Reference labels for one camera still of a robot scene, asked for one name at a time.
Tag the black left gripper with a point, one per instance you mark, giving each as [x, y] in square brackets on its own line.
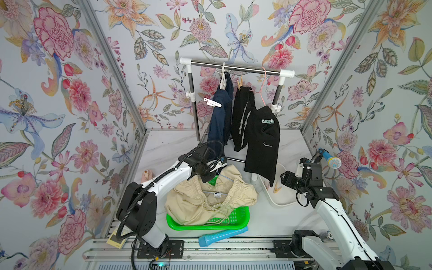
[212, 173]

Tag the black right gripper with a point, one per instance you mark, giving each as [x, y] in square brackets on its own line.
[288, 177]

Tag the tan wooden clothespin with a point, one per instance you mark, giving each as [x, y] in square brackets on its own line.
[277, 187]

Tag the beige shorts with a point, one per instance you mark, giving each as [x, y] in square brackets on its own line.
[188, 205]

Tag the navy blue shorts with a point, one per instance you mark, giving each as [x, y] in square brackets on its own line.
[220, 123]

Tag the white hanger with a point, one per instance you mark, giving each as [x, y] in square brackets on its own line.
[223, 79]

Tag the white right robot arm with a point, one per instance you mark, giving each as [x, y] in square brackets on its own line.
[354, 254]

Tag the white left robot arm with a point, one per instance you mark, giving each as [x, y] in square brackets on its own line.
[137, 209]

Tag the black shorts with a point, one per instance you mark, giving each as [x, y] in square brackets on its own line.
[261, 140]

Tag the tan clothespin on black shorts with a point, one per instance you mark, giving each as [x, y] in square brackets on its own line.
[239, 83]

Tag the pink hanger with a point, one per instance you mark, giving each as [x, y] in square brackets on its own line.
[261, 87]

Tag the blue toy microphone on stand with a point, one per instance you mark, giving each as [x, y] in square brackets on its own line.
[332, 161]

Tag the white tray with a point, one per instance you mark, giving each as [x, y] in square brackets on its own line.
[285, 197]

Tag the pink small toy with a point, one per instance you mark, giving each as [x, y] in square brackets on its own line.
[147, 175]

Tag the green plastic basket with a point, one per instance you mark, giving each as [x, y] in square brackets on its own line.
[239, 218]

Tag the steel clothes rack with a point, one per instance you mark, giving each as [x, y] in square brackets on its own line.
[191, 94]

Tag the mint green clothespin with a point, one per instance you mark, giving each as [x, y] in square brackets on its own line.
[267, 121]

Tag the teal flashlight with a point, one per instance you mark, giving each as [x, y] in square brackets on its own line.
[208, 239]

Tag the grey remote calculator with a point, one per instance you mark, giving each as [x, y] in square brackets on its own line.
[115, 242]

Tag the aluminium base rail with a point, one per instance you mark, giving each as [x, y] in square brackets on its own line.
[238, 253]

